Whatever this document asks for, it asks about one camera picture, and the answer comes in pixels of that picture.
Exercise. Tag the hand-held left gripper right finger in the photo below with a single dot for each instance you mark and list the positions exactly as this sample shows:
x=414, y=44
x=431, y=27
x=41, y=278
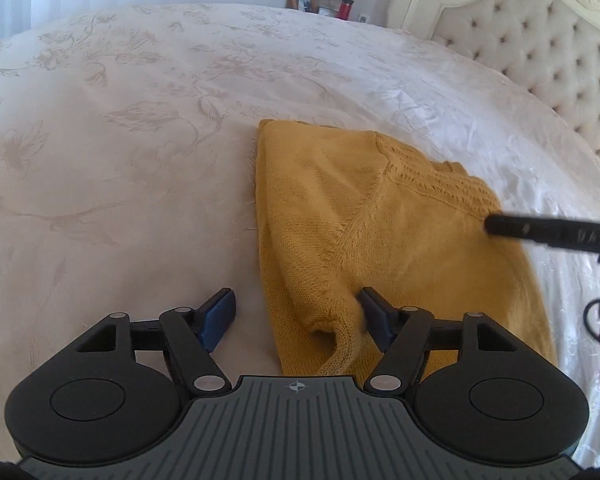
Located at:
x=378, y=319

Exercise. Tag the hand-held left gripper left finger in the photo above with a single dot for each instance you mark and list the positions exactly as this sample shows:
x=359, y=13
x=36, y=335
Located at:
x=219, y=319

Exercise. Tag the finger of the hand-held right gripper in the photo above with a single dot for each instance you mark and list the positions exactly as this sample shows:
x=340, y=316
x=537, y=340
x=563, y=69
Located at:
x=540, y=230

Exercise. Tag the yellow knit sweater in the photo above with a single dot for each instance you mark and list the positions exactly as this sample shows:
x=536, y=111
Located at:
x=390, y=240

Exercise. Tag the white floral bedspread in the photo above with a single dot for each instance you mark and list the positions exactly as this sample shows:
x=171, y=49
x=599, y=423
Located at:
x=130, y=160

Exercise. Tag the cream tufted headboard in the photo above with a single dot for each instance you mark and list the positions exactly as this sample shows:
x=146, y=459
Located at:
x=540, y=40

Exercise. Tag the red bottle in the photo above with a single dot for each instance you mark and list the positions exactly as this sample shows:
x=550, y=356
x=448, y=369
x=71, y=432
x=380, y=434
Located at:
x=345, y=8

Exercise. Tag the white mug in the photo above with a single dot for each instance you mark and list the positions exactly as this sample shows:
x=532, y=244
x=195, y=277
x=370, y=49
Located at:
x=326, y=10

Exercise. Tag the white wall outlet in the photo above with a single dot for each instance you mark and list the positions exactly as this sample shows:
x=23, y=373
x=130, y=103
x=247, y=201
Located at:
x=363, y=17

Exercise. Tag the wooden picture frame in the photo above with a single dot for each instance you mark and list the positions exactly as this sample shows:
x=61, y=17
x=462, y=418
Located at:
x=301, y=0

